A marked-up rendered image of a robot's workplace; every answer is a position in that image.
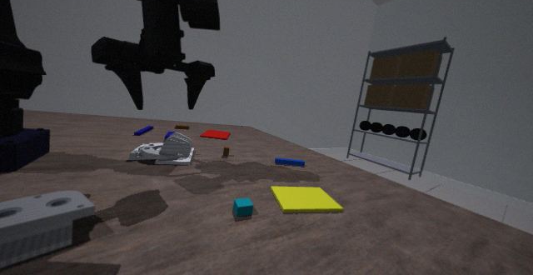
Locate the yellow flat square plate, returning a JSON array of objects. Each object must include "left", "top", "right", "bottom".
[{"left": 271, "top": 186, "right": 343, "bottom": 213}]

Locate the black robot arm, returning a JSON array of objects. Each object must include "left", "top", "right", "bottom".
[{"left": 0, "top": 0, "right": 220, "bottom": 138}]

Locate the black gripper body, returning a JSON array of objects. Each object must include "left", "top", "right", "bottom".
[{"left": 92, "top": 16, "right": 215, "bottom": 78}]

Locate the small teal cube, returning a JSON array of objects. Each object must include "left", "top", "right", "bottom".
[{"left": 233, "top": 197, "right": 253, "bottom": 217}]

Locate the red flat rectangular plate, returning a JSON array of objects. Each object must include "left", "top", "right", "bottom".
[{"left": 200, "top": 130, "right": 230, "bottom": 140}]

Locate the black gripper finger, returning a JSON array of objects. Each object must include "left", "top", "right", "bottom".
[
  {"left": 104, "top": 61, "right": 143, "bottom": 110},
  {"left": 184, "top": 75, "right": 211, "bottom": 109}
]

